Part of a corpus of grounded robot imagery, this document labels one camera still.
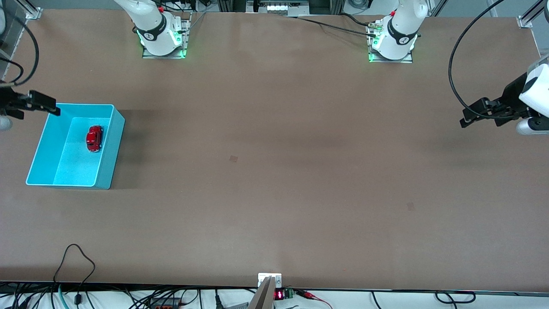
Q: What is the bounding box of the red beetle toy car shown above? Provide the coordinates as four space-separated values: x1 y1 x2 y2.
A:
86 125 104 153

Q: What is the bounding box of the blue plastic box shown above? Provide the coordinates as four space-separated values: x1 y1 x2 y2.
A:
26 103 126 190

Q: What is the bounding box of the orange connector box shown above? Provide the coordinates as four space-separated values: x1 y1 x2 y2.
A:
149 297 181 309

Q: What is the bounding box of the lit control device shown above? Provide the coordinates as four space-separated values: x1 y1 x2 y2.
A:
247 0 309 14

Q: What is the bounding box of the red clip lead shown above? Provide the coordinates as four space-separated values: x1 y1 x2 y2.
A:
296 290 333 309

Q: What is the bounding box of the grey metal bar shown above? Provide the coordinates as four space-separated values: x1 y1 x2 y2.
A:
247 276 276 309

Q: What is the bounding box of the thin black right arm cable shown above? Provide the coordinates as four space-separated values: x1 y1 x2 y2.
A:
0 58 24 84

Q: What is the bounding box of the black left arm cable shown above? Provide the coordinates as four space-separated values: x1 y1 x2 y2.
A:
449 0 517 121

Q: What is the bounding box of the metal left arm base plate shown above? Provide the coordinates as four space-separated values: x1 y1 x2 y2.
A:
368 21 414 64

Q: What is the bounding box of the black cable across table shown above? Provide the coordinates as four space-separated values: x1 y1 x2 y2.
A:
296 14 378 38

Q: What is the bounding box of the coiled black cable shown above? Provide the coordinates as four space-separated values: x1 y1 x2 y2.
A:
434 291 477 304

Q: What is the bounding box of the looped thin black cable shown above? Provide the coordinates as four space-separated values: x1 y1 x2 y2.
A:
54 244 96 306

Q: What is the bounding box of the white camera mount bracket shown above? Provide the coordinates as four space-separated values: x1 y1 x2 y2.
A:
258 273 282 288

